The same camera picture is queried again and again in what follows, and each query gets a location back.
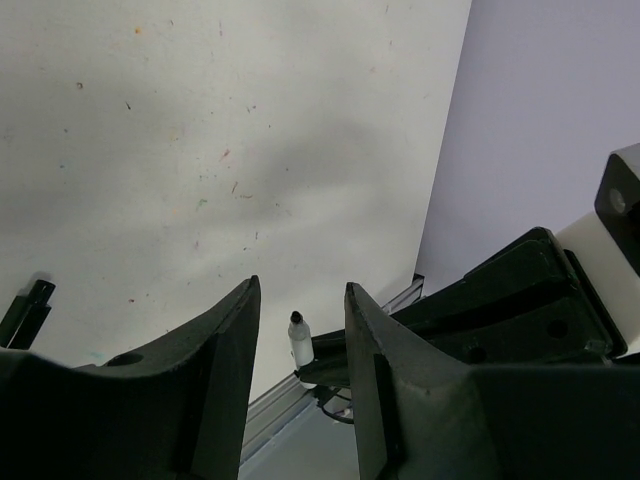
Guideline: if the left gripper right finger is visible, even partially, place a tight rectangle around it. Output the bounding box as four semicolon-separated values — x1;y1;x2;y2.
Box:
344;283;639;479

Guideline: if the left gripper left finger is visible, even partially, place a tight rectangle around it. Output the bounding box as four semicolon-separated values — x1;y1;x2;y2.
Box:
1;277;261;479

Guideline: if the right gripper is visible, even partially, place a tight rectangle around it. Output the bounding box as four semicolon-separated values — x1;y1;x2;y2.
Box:
309;227;629;389

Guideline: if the black pen cap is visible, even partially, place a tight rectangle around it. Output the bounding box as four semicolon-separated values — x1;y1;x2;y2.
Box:
1;279;56;350

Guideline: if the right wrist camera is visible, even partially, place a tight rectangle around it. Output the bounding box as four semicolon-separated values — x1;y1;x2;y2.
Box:
557;144;639;363

